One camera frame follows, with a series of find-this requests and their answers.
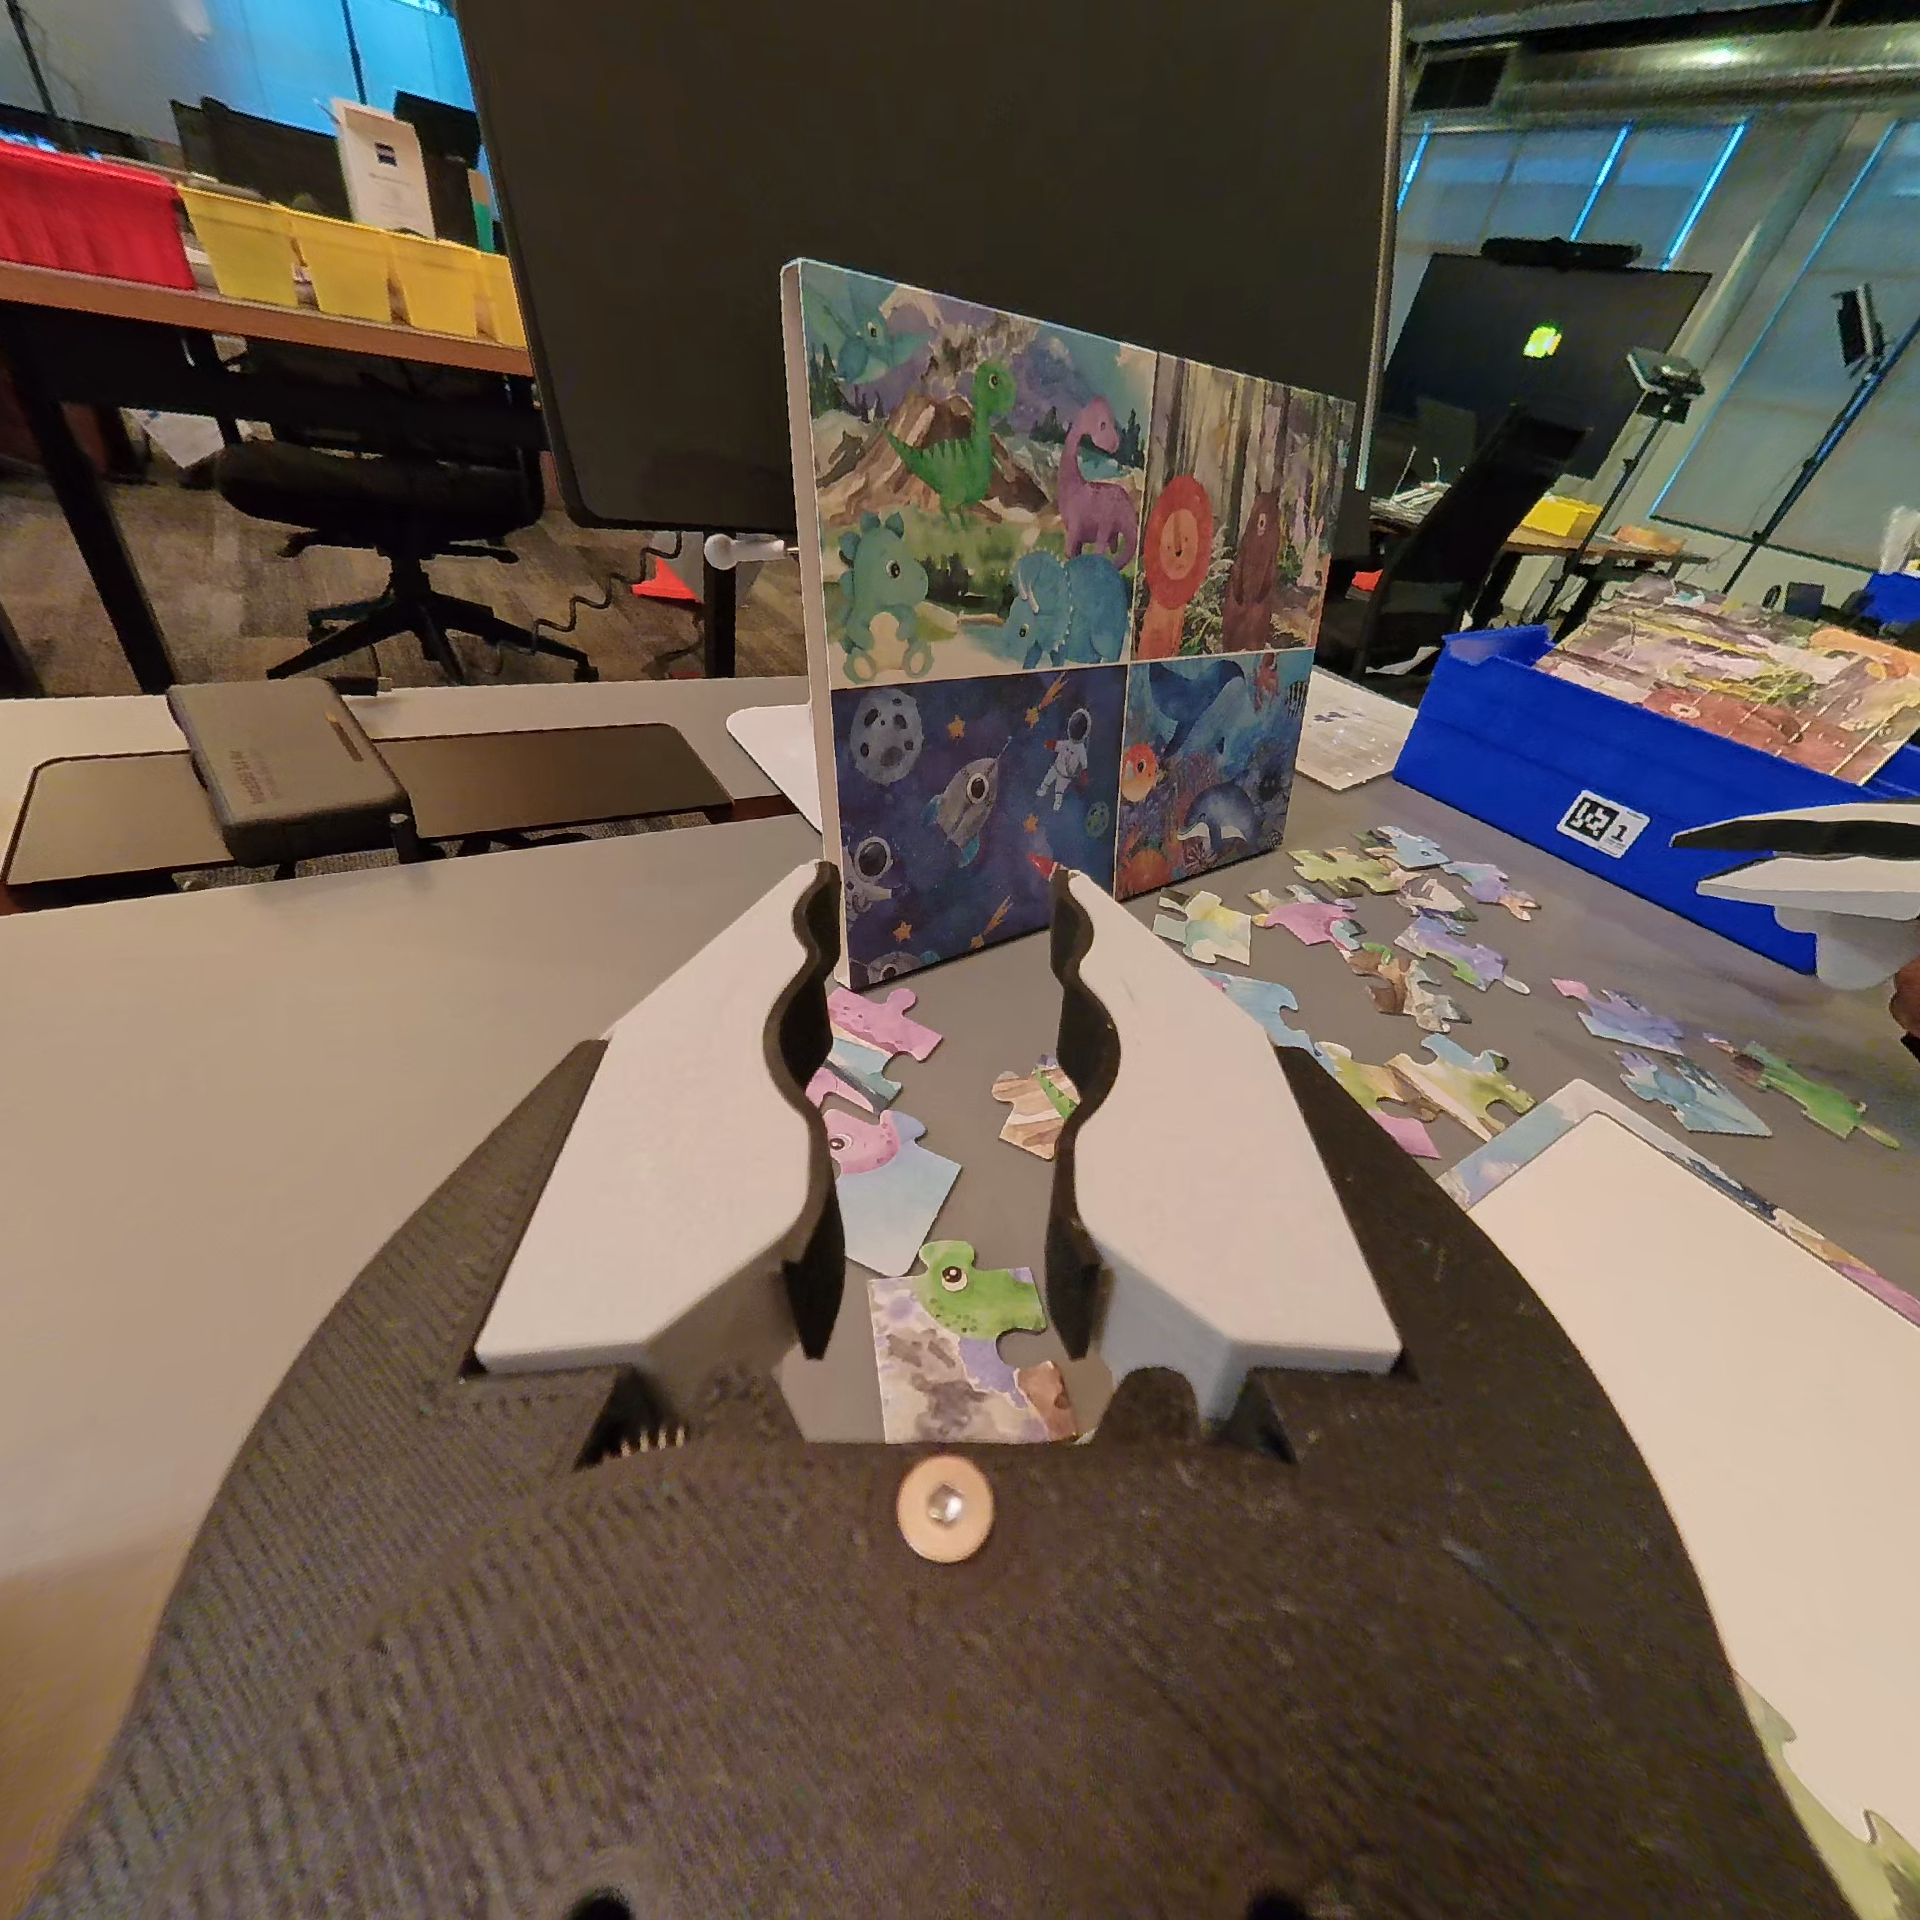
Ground illustrated puzzle box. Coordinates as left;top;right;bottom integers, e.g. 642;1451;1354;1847
780;258;1358;990

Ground puzzle pieces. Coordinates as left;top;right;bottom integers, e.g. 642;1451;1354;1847
810;821;1905;1275

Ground black display screen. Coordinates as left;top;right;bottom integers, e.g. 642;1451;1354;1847
1381;251;1716;506

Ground blue plastic bin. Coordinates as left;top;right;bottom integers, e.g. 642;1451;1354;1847
1393;625;1920;975

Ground black office chair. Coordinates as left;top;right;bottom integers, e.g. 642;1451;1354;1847
206;337;602;685

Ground black desk pad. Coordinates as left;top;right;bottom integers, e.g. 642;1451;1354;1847
8;726;735;886

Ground red plastic bin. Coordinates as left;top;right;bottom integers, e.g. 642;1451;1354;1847
0;141;195;289

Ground grey battery pack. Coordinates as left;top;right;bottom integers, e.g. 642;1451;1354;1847
169;680;407;868

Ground green dinosaur head puzzle piece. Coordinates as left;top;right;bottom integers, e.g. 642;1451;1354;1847
867;1239;1082;1446

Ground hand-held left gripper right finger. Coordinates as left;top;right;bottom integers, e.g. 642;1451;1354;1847
1039;868;1409;1424

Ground background work table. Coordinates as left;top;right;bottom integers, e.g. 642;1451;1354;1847
1500;531;1711;617

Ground camera on tripod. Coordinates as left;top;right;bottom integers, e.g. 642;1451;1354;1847
1745;285;1895;572
1587;348;1706;600

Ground black mesh chair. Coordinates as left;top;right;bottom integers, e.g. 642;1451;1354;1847
1354;405;1597;680

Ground white puzzle frame tray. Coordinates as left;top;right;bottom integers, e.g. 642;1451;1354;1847
1438;1076;1920;1920

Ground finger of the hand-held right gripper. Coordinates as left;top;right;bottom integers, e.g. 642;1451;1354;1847
1697;852;1920;922
1669;803;1920;860

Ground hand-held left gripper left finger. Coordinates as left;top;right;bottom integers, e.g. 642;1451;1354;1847
470;865;850;1407

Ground white paper sign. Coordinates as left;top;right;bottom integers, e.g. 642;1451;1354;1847
331;98;436;238

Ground black background monitor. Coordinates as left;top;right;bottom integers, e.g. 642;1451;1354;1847
169;93;353;213

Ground dark grey standing panel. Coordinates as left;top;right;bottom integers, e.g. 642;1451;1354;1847
453;0;1405;825

